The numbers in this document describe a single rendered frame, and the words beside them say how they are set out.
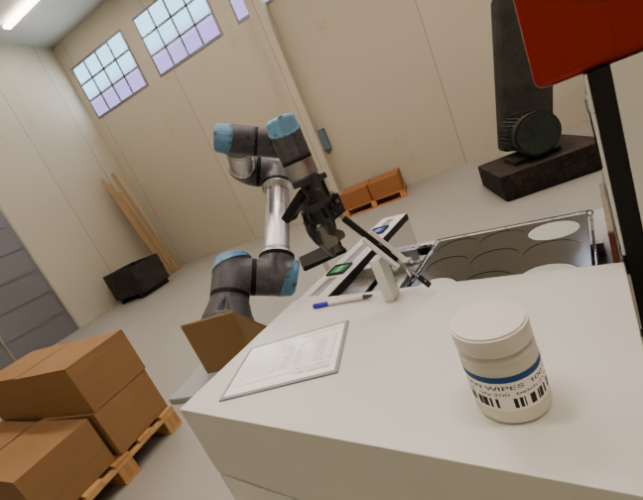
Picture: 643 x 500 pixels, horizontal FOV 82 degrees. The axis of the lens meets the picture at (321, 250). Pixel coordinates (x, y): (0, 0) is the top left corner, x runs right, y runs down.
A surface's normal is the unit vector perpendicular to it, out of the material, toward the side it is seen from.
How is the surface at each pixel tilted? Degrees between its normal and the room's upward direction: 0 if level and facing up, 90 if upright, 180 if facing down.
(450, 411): 0
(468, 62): 90
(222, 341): 90
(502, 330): 0
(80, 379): 90
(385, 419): 0
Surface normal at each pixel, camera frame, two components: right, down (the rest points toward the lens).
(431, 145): -0.31, 0.37
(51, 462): 0.84, -0.25
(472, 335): -0.39, -0.89
